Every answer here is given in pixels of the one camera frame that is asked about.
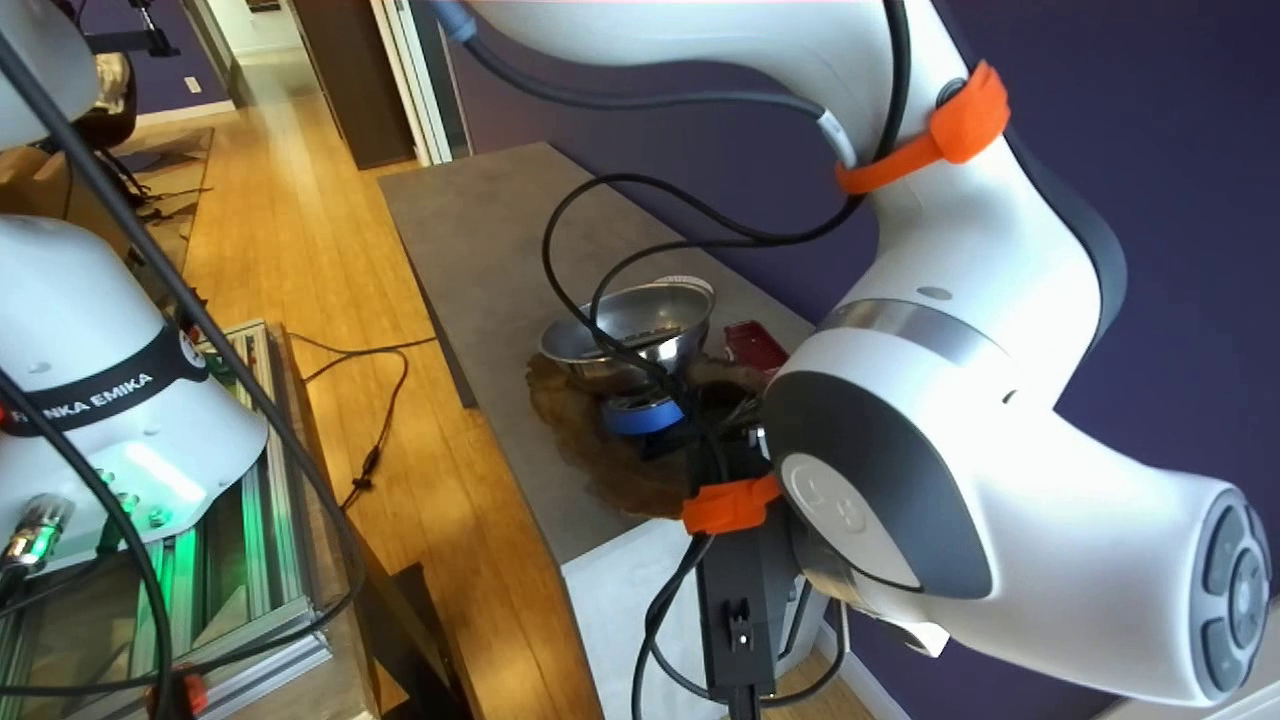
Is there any grey concrete cabinet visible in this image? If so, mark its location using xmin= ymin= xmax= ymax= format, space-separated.
xmin=380 ymin=142 xmax=808 ymax=720

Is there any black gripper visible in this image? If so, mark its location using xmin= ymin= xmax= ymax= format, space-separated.
xmin=696 ymin=421 xmax=815 ymax=696

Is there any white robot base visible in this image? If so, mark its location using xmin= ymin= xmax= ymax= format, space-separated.
xmin=0 ymin=215 xmax=269 ymax=538

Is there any black floor cable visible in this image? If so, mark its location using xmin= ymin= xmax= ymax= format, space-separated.
xmin=284 ymin=330 xmax=446 ymax=516

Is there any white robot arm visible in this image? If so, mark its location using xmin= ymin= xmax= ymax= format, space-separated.
xmin=435 ymin=0 xmax=1267 ymax=706

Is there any orange cable strap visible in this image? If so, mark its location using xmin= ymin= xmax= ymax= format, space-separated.
xmin=835 ymin=58 xmax=1016 ymax=200

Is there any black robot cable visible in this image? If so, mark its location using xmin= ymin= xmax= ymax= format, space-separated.
xmin=538 ymin=0 xmax=924 ymax=712

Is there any silver metal bowl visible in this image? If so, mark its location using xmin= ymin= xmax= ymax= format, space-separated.
xmin=538 ymin=277 xmax=715 ymax=397

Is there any black office chair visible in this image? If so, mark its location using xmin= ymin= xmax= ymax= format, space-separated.
xmin=51 ymin=0 xmax=176 ymax=207

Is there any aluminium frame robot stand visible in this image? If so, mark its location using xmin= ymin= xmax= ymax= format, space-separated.
xmin=0 ymin=315 xmax=338 ymax=720

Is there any red small box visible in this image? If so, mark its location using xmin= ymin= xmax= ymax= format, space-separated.
xmin=725 ymin=321 xmax=789 ymax=368

